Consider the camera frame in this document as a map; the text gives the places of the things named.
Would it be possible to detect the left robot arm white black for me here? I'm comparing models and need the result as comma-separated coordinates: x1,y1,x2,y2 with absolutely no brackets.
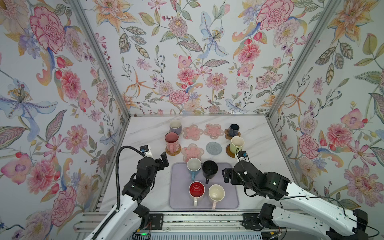
86,145,169,240

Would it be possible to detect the brown paw print coaster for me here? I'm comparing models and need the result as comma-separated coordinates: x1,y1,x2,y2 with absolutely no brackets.
225,129,241,140

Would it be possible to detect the white mug grey handle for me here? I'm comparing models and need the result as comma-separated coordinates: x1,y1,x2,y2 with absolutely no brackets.
169,120,182,136

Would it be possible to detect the round blue woven coaster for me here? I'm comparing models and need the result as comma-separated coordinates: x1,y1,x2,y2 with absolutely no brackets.
206,142,223,156

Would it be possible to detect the black mug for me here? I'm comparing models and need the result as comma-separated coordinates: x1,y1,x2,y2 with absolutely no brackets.
202,161,218,184

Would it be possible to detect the cream mug pink handle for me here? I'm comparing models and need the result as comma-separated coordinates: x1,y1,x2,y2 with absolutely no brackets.
208,184,226,210

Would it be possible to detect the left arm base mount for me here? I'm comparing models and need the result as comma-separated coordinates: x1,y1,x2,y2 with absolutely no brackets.
134,205,164,231

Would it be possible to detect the white mug blue handle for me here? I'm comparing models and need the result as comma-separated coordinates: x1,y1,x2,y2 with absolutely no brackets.
187,158,202,181

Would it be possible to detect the pink flower coaster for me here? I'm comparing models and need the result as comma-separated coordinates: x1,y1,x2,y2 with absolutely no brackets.
183,125,204,141
181,144,205,163
203,124,225,140

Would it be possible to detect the small dark navy mug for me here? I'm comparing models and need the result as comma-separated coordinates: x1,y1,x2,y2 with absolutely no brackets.
228,124,240,138

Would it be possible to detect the round woven cork coaster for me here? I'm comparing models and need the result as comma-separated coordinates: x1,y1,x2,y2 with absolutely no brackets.
165,145,182,156

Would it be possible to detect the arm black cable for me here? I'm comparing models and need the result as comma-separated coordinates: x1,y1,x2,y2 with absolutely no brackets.
235,148,380,240
89,145,145,240

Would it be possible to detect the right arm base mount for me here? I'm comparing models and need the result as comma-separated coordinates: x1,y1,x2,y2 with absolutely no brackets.
241,204,282,231

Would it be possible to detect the round wooden coaster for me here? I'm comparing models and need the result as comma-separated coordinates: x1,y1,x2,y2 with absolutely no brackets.
226,144,243,158

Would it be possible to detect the grey rectangular tray mat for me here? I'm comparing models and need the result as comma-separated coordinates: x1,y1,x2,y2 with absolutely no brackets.
169,161,240,211

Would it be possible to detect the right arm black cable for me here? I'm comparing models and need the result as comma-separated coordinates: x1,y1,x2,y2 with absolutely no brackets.
235,148,380,240

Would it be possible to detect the white mug green handle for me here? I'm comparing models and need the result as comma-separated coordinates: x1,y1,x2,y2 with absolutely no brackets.
230,136,245,154

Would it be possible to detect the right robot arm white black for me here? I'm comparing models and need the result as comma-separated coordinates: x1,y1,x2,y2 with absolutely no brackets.
222,151,369,240

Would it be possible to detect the aluminium front rail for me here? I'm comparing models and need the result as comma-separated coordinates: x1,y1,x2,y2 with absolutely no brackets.
73,210,331,233

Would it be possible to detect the red interior white mug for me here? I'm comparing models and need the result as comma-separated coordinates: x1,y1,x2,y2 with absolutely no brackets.
189,181,206,207

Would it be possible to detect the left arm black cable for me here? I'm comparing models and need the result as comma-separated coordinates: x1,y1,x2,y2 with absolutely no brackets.
89,145,145,240

